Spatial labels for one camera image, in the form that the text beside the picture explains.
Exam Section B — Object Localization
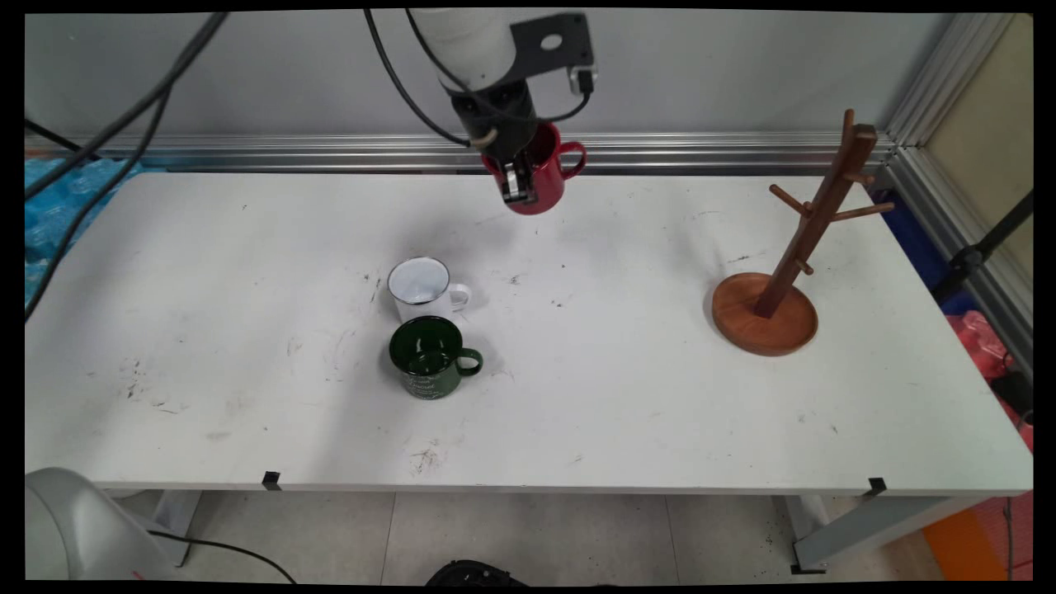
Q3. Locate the red enamel mug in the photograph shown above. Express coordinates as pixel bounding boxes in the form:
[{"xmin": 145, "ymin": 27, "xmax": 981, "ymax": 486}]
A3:
[{"xmin": 481, "ymin": 121, "xmax": 588, "ymax": 216}]

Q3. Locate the thin black camera cable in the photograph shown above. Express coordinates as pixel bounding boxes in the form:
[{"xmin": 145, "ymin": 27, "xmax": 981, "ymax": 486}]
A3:
[{"xmin": 25, "ymin": 10, "xmax": 593, "ymax": 200}]

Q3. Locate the pink red plastic bag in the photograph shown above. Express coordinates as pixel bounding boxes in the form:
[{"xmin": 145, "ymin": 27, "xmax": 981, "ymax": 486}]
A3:
[{"xmin": 945, "ymin": 311, "xmax": 1034, "ymax": 451}]

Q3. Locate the black floor cable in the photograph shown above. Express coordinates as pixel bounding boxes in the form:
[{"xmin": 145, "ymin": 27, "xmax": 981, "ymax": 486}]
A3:
[{"xmin": 148, "ymin": 530, "xmax": 296, "ymax": 585}]

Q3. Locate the black rounded floor object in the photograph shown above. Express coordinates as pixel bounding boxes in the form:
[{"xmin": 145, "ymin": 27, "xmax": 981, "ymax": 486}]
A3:
[{"xmin": 424, "ymin": 559, "xmax": 529, "ymax": 587}]

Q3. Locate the white enamel mug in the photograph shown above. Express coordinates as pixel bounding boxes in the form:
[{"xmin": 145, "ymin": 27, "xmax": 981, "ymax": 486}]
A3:
[{"xmin": 387, "ymin": 257, "xmax": 472, "ymax": 324}]

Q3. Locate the long aluminium frame rail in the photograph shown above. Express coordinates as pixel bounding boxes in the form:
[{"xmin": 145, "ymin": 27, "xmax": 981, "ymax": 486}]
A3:
[{"xmin": 25, "ymin": 132, "xmax": 897, "ymax": 176}]

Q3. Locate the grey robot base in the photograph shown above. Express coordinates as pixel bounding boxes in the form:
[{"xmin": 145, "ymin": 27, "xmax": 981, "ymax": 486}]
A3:
[{"xmin": 25, "ymin": 467, "xmax": 179, "ymax": 582}]

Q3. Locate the blue plastic crate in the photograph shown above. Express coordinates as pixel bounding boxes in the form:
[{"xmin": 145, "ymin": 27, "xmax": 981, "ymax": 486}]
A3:
[{"xmin": 874, "ymin": 191, "xmax": 979, "ymax": 316}]

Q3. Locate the black cable behind table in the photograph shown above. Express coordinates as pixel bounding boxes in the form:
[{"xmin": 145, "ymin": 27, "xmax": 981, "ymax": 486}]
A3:
[{"xmin": 25, "ymin": 118, "xmax": 103, "ymax": 162}]

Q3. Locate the black cable with brass connector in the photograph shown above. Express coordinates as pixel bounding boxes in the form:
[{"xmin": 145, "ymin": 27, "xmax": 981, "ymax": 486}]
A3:
[{"xmin": 25, "ymin": 10, "xmax": 499, "ymax": 324}]

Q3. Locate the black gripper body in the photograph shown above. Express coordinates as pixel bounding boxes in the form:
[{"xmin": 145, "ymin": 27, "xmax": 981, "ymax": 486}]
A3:
[{"xmin": 450, "ymin": 79, "xmax": 542, "ymax": 163}]

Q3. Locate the grey table leg with brace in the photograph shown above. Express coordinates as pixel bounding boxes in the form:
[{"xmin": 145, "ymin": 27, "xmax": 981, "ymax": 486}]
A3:
[{"xmin": 774, "ymin": 495, "xmax": 991, "ymax": 575}]

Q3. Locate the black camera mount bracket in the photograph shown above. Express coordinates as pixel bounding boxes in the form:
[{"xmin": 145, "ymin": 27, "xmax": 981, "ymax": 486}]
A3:
[{"xmin": 509, "ymin": 12, "xmax": 596, "ymax": 85}]

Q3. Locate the black tripod stand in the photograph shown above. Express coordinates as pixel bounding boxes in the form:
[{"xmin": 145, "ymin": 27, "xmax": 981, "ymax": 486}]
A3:
[{"xmin": 931, "ymin": 190, "xmax": 1034, "ymax": 308}]

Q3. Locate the wooden mug tree stand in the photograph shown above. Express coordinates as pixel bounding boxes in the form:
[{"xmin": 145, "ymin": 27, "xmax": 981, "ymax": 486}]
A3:
[{"xmin": 712, "ymin": 110, "xmax": 896, "ymax": 357}]

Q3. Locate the dark green enamel mug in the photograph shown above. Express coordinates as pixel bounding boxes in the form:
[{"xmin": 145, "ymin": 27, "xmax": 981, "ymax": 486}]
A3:
[{"xmin": 389, "ymin": 316, "xmax": 484, "ymax": 401}]

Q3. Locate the orange floor box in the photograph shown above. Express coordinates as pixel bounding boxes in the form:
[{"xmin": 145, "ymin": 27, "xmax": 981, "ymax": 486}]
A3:
[{"xmin": 921, "ymin": 492, "xmax": 1034, "ymax": 582}]

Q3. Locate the blue bubble wrap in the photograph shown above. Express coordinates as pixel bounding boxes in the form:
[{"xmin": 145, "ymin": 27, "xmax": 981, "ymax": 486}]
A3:
[{"xmin": 25, "ymin": 157, "xmax": 146, "ymax": 308}]

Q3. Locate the aluminium corner frame post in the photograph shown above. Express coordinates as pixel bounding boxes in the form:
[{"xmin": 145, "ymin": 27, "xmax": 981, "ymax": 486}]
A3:
[{"xmin": 886, "ymin": 12, "xmax": 1034, "ymax": 374}]

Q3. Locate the short grey table leg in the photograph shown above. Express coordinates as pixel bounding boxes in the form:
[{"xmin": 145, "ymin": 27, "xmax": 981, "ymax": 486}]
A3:
[{"xmin": 152, "ymin": 491, "xmax": 204, "ymax": 567}]

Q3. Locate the small black box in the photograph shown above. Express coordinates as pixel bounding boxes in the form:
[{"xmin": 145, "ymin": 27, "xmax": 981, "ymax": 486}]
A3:
[{"xmin": 989, "ymin": 371, "xmax": 1034, "ymax": 423}]

